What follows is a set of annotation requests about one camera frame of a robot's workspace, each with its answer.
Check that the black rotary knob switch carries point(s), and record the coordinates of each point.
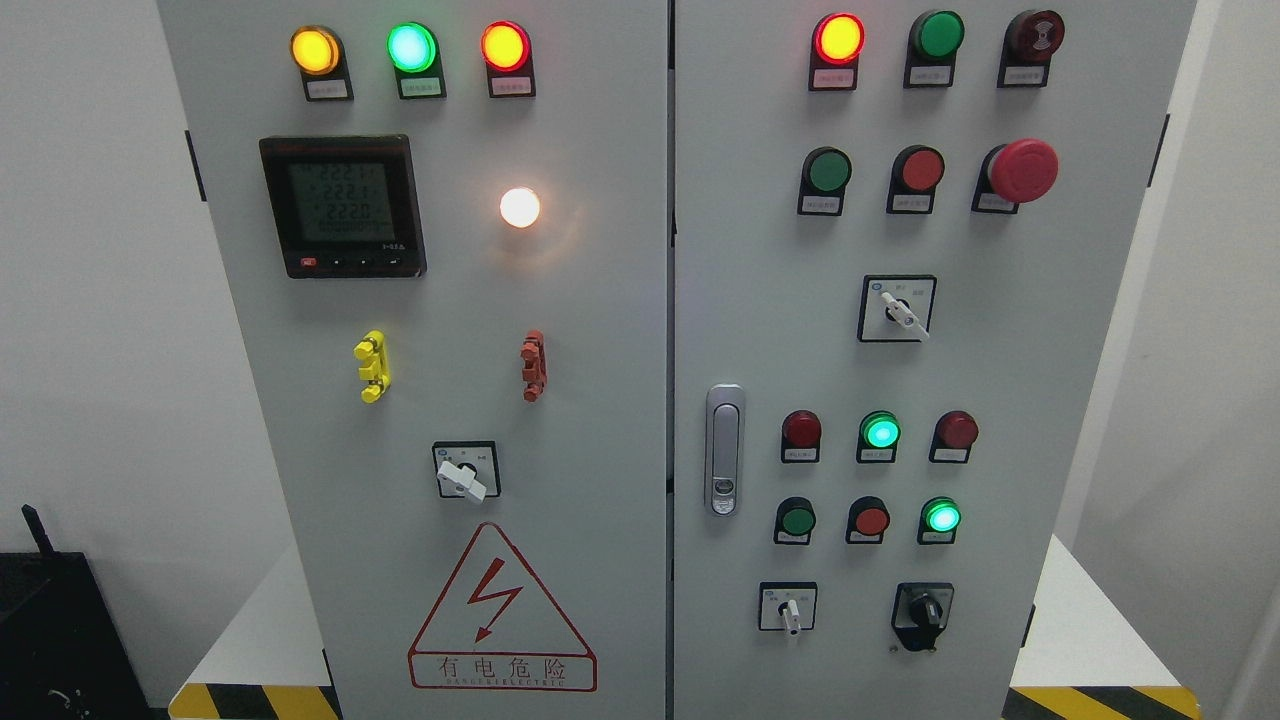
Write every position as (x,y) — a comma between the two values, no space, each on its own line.
(920,613)

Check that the red terminal connector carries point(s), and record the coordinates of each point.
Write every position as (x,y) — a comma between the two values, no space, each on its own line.
(534,365)

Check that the white lit indicator lamp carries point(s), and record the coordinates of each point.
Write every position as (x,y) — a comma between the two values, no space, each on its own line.
(520,207)

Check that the green push button lower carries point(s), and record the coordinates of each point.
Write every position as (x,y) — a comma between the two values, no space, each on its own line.
(794,521)

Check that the green push button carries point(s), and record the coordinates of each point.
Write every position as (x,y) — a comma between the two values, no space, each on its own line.
(823,180)
(794,521)

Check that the grey left cabinet door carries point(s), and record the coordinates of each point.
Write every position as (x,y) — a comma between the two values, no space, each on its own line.
(583,469)

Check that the grey cabinet door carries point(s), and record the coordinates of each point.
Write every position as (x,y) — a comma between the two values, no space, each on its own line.
(770,300)
(583,469)

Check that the green lit lamp middle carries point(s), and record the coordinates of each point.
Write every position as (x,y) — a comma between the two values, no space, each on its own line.
(879,435)

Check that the green push button upper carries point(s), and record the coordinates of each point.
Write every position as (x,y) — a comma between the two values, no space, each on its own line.
(823,180)

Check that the yellow terminal connector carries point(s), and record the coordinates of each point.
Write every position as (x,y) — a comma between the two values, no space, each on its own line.
(373,369)

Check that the red push button lower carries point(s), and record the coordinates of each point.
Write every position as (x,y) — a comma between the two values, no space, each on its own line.
(867,521)

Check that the red push button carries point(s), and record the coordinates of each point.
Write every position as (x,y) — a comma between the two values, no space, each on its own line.
(867,521)
(914,176)

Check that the grey right cabinet door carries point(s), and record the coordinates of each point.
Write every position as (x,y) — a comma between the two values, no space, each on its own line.
(770,300)

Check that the red electrical warning sticker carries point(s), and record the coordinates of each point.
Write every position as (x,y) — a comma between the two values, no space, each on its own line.
(496,627)

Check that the dark red lamp right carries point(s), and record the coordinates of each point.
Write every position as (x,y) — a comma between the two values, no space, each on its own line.
(955,434)

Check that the black digital power meter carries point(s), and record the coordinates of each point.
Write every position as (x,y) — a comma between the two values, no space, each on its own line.
(345,206)

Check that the red push button upper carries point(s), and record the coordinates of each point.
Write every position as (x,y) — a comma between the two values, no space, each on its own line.
(914,176)

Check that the green lit button lower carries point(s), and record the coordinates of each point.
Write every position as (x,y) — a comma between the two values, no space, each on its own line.
(938,521)

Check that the red lit indicator lamp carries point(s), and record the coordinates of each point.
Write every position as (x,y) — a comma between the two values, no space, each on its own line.
(507,52)

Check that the red lit lamp top right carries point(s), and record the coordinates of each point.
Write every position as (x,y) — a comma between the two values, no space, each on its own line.
(836,45)

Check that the green lit indicator lamp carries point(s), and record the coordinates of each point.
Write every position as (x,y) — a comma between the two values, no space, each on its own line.
(417,61)

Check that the red emergency stop button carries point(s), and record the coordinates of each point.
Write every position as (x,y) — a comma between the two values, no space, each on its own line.
(1013,173)

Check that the green lamp top right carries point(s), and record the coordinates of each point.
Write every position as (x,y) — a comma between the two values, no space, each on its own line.
(933,41)

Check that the yellow indicator lamp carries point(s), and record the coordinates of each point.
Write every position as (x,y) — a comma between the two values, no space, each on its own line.
(320,55)

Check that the dark red buzzer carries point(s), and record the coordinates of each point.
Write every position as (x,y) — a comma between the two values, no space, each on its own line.
(1029,43)

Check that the white platform hazard striped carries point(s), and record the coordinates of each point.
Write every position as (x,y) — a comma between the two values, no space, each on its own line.
(1081,660)

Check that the black box with antenna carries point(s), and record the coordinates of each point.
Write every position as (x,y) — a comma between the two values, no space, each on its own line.
(61,657)

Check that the silver door lock handle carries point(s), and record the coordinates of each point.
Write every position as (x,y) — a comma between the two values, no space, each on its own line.
(723,437)

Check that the white selector switch left door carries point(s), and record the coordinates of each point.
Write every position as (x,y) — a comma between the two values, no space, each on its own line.
(467,469)

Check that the white selector switch upper right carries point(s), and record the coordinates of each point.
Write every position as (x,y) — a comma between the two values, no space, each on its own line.
(896,308)

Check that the white selector switch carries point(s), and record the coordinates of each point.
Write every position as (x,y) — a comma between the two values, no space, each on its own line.
(789,607)
(896,308)

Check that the white selector switch lower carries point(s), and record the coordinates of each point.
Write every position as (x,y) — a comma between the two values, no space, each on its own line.
(789,607)

